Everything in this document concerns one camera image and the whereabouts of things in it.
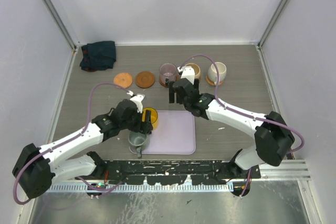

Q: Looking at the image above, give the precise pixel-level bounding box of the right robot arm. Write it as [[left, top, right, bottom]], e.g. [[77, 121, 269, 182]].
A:
[[169, 78, 295, 179]]

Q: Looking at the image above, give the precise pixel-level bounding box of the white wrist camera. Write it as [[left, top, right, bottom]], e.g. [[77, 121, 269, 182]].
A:
[[127, 91, 145, 113], [177, 66, 195, 84]]

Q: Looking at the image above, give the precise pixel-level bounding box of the purple cable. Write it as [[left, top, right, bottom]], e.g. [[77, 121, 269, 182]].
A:
[[179, 54, 306, 199], [13, 82, 133, 205]]

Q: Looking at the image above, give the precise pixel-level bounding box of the slotted cable duct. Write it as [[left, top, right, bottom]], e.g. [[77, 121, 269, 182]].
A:
[[47, 181, 234, 194]]

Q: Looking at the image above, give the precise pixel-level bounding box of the woven rattan coaster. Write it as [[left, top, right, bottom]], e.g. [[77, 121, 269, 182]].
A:
[[206, 76, 224, 86], [113, 72, 133, 89]]

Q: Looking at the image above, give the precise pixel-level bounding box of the purple glass mug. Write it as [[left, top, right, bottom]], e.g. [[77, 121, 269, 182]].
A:
[[159, 63, 177, 79]]

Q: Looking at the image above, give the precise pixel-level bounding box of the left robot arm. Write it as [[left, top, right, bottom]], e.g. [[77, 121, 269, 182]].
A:
[[12, 100, 153, 204]]

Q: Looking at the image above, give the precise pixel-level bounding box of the brown wooden saucer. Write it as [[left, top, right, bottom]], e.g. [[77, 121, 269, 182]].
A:
[[135, 71, 155, 89], [159, 78, 178, 88]]

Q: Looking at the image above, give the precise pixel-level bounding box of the lavender plastic tray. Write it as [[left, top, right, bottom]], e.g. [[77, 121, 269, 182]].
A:
[[142, 110, 196, 155]]

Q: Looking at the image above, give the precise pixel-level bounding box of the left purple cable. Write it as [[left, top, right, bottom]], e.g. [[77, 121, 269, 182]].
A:
[[13, 82, 133, 205]]

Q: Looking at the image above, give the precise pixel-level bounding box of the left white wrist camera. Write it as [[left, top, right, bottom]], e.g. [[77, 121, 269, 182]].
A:
[[127, 91, 145, 113]]

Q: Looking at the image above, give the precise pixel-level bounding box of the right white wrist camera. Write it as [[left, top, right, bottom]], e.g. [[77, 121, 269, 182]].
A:
[[177, 66, 195, 84]]

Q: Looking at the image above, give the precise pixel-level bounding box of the dark blue folded cloth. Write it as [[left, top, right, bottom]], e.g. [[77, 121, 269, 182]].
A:
[[80, 41, 117, 72]]

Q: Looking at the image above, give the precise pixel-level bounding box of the yellow glass mug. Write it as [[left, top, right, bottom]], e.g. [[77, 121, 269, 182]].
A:
[[142, 108, 159, 130]]

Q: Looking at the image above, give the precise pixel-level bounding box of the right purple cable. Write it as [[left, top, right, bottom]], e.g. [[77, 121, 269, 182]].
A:
[[179, 54, 306, 199]]

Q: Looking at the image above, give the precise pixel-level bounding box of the beige ceramic mug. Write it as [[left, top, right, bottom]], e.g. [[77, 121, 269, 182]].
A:
[[185, 63, 201, 80]]

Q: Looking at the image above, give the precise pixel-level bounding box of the grey-green ceramic mug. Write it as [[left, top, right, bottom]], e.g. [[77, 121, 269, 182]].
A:
[[128, 132, 150, 158]]

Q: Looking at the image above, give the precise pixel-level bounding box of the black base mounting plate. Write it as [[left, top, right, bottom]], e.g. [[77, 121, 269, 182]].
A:
[[82, 161, 247, 186]]

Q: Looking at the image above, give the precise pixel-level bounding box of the white ceramic mug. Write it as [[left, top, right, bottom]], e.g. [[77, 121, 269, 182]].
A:
[[207, 62, 227, 83]]

